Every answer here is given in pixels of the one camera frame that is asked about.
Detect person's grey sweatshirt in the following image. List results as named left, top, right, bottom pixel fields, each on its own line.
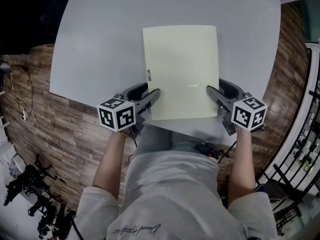
left=73, top=150, right=279, bottom=240

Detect black waist device with cables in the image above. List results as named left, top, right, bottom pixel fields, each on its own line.
left=194, top=139, right=227, bottom=161

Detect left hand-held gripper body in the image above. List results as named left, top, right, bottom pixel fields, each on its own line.
left=96, top=92, right=146, bottom=138

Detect person's left forearm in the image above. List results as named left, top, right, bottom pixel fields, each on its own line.
left=91, top=130, right=138, bottom=194

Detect pile of black stand equipment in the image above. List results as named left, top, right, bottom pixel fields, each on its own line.
left=2, top=153, right=77, bottom=240

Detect person's right forearm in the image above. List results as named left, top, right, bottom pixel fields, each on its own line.
left=226, top=126, right=257, bottom=209

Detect black metal railing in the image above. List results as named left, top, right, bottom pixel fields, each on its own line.
left=258, top=42, right=320, bottom=236

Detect white floor cable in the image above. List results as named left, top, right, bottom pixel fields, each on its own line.
left=9, top=72, right=40, bottom=135

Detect white storage box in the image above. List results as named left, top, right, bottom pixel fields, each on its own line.
left=0, top=143, right=27, bottom=177

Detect person's grey trouser legs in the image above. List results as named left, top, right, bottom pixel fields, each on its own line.
left=134, top=123, right=203, bottom=159

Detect thick black cable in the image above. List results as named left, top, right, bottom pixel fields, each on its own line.
left=71, top=212, right=85, bottom=240

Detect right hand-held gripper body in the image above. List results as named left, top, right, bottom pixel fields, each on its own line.
left=221, top=92, right=268, bottom=136

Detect pale yellow object board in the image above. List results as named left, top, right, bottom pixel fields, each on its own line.
left=142, top=25, right=220, bottom=121

